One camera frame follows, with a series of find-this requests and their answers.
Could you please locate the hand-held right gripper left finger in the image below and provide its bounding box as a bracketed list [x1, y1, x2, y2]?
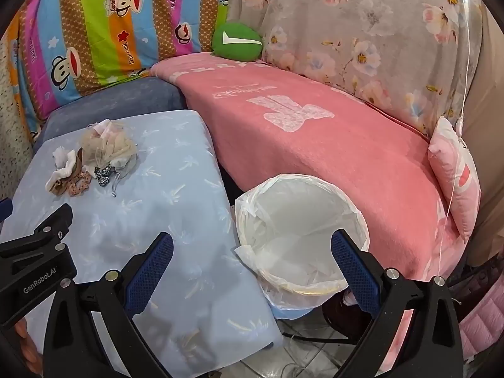
[43, 232, 175, 378]

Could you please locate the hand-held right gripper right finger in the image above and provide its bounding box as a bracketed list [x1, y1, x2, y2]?
[331, 228, 461, 378]

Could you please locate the pink floral scrunchie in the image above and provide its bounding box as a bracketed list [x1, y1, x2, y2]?
[67, 172, 93, 197]

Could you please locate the cream brown scrunchie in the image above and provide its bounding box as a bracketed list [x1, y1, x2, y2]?
[45, 159, 85, 196]

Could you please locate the black white print scrunchie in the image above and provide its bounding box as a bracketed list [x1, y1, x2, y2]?
[94, 166, 115, 187]

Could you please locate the light blue trash bin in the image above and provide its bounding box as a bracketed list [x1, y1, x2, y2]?
[272, 305, 316, 321]

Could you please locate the white bag-lined trash bin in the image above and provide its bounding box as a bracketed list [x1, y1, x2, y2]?
[234, 173, 371, 311]

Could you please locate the beige tulle cloth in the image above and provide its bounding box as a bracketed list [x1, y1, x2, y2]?
[81, 120, 138, 170]

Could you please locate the grey drawstring pouch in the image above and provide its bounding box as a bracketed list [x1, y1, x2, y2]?
[110, 153, 138, 198]

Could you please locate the pink quilted cloth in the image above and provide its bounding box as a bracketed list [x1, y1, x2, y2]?
[457, 295, 504, 363]

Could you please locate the dark blue sofa cushion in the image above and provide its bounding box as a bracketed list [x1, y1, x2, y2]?
[33, 76, 186, 154]

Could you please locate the pink blanket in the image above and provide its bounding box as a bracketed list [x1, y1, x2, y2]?
[150, 53, 469, 367]

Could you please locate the pink pillow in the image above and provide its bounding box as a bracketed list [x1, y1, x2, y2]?
[427, 116, 483, 245]

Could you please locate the striped monkey print blanket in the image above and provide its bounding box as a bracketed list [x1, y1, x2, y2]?
[8, 0, 233, 135]

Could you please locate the green round cushion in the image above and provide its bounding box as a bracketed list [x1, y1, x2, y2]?
[212, 22, 264, 62]

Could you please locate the floral grey pillow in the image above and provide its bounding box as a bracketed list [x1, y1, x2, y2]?
[228, 0, 485, 135]

